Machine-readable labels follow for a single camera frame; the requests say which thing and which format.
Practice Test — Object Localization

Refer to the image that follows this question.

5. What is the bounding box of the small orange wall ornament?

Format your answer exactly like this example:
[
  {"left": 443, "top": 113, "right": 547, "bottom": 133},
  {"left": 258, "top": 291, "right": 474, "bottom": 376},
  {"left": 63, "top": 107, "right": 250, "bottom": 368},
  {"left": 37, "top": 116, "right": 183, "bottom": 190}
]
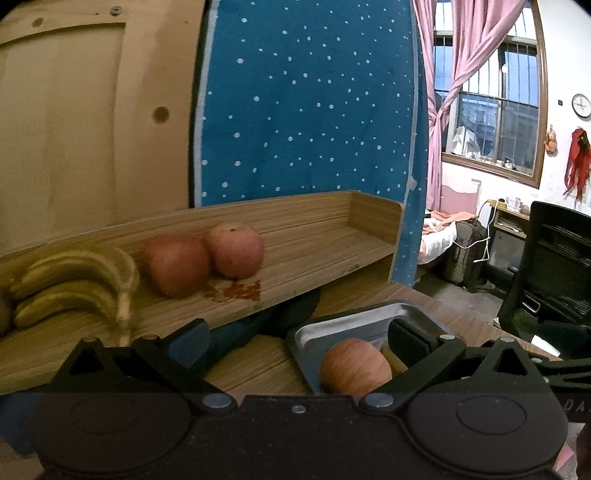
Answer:
[{"left": 544, "top": 125, "right": 558, "bottom": 157}]

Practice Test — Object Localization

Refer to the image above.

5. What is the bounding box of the long yellow banana front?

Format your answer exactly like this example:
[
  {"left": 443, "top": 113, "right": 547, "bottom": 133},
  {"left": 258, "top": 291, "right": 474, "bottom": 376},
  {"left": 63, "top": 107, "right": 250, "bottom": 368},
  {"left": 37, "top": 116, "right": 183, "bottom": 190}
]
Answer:
[{"left": 381, "top": 342, "right": 408, "bottom": 377}]

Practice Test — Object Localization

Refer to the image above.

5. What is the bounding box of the metal baking tray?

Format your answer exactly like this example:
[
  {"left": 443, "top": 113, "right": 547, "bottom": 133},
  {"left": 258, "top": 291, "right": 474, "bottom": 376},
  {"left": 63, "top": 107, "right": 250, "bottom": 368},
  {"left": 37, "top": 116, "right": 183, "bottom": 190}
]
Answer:
[{"left": 287, "top": 300, "right": 451, "bottom": 396}]

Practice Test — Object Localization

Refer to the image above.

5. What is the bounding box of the black office chair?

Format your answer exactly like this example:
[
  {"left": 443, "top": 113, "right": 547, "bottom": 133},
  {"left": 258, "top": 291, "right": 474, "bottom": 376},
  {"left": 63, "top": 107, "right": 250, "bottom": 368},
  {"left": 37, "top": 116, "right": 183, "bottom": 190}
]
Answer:
[{"left": 498, "top": 201, "right": 590, "bottom": 359}]

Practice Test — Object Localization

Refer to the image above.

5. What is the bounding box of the blue dotted fabric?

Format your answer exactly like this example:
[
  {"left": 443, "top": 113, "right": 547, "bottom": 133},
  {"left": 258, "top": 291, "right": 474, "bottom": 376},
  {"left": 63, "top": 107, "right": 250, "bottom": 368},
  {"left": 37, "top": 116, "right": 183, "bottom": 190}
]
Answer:
[{"left": 189, "top": 1, "right": 428, "bottom": 286}]

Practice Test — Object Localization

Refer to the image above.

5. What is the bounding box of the wooden desk shelf riser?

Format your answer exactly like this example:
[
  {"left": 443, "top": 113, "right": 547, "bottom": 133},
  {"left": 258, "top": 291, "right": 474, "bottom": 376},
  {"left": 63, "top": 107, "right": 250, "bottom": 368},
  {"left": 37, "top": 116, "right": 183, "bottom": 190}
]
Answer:
[{"left": 1, "top": 191, "right": 404, "bottom": 393}]

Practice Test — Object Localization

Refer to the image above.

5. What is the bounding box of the red apple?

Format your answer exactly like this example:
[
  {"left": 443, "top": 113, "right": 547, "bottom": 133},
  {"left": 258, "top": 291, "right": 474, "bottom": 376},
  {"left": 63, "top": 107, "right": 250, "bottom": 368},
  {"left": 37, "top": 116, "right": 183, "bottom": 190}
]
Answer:
[{"left": 320, "top": 338, "right": 393, "bottom": 401}]

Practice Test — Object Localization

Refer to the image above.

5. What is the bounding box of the red hanging ornament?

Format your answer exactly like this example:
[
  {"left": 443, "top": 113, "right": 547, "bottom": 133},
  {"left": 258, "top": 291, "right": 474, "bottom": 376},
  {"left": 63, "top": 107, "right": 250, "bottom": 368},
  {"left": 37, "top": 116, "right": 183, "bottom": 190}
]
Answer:
[{"left": 564, "top": 128, "right": 591, "bottom": 203}]

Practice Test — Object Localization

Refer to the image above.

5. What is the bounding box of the bed with orange bedding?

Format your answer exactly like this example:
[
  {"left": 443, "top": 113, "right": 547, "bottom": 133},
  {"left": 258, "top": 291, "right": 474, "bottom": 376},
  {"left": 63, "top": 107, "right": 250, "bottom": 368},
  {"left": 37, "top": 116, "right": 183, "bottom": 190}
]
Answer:
[{"left": 418, "top": 210, "right": 490, "bottom": 290}]

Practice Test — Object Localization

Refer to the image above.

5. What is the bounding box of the wooden bed headboard panel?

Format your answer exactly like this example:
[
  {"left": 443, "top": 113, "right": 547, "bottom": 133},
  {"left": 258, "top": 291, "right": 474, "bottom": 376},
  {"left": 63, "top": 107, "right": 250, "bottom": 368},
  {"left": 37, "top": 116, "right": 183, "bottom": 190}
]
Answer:
[{"left": 1, "top": 1, "right": 204, "bottom": 251}]

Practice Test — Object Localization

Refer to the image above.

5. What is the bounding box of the white cable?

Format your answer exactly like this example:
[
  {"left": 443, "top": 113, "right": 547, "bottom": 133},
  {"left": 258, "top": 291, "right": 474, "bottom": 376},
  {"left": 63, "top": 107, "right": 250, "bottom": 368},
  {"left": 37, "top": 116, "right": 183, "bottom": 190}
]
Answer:
[{"left": 454, "top": 198, "right": 498, "bottom": 264}]

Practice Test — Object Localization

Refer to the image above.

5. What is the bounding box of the shelf apple left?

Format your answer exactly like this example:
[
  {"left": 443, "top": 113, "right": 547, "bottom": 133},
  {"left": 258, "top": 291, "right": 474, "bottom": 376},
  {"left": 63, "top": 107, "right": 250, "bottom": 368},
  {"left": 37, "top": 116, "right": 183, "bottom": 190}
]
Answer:
[{"left": 143, "top": 235, "right": 211, "bottom": 298}]

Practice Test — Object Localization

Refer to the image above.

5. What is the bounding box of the shelf apple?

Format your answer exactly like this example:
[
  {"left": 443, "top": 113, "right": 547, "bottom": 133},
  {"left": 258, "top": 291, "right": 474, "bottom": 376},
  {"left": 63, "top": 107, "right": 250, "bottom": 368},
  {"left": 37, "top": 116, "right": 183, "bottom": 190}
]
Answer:
[
  {"left": 204, "top": 223, "right": 264, "bottom": 280},
  {"left": 143, "top": 235, "right": 211, "bottom": 298}
]

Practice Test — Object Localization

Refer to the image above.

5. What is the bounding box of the person right hand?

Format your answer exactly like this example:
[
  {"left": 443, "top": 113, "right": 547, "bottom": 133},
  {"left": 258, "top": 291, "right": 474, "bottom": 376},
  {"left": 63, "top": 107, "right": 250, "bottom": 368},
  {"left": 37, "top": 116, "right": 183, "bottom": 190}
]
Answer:
[{"left": 576, "top": 423, "right": 591, "bottom": 480}]

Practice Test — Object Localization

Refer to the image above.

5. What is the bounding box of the pink curtain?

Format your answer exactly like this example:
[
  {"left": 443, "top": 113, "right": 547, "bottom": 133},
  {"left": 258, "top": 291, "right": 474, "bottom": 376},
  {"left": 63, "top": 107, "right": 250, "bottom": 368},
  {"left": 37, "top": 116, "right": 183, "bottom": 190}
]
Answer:
[{"left": 413, "top": 0, "right": 525, "bottom": 210}]

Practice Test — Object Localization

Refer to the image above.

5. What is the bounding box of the cluttered side table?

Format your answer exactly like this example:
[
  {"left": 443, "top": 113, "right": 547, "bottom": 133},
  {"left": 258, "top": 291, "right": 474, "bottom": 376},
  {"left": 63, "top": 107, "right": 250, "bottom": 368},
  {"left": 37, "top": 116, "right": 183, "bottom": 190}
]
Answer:
[{"left": 487, "top": 200, "right": 529, "bottom": 279}]

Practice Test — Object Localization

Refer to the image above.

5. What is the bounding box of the shelf apple right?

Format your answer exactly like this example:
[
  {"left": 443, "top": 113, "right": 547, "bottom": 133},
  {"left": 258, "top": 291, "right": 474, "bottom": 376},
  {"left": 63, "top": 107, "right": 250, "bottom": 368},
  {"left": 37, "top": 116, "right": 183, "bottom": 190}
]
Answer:
[{"left": 204, "top": 223, "right": 264, "bottom": 280}]

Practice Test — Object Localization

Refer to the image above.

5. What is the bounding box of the round wall clock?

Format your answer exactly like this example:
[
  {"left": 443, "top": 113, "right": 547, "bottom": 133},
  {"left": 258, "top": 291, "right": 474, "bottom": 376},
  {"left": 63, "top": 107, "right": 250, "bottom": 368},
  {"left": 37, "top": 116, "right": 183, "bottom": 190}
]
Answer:
[{"left": 571, "top": 93, "right": 591, "bottom": 120}]

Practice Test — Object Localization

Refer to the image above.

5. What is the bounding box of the barred window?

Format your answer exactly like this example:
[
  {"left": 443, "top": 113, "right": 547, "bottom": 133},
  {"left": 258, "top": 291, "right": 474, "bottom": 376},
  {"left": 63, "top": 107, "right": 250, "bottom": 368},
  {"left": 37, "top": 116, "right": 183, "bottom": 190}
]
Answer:
[{"left": 442, "top": 1, "right": 548, "bottom": 188}]

